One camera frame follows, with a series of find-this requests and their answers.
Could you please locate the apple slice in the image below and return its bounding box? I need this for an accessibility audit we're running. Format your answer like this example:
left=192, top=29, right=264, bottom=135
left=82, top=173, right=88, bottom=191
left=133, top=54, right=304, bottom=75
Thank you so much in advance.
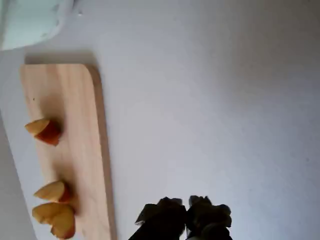
left=33, top=180, right=73, bottom=203
left=31, top=201, right=76, bottom=240
left=24, top=117, right=62, bottom=147

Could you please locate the wooden cutting board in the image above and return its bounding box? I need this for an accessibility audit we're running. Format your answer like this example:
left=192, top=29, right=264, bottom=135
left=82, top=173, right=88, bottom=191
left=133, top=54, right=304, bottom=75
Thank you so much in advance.
left=19, top=63, right=118, bottom=240

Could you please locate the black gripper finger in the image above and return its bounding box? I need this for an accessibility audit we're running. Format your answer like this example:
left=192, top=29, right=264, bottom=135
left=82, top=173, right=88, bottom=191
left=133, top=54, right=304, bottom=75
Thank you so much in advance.
left=186, top=195, right=232, bottom=240
left=128, top=196, right=188, bottom=240

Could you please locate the white ceramic bowl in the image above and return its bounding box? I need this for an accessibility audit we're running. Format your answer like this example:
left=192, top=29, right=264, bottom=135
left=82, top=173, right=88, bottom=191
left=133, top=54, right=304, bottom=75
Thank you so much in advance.
left=0, top=0, right=73, bottom=51

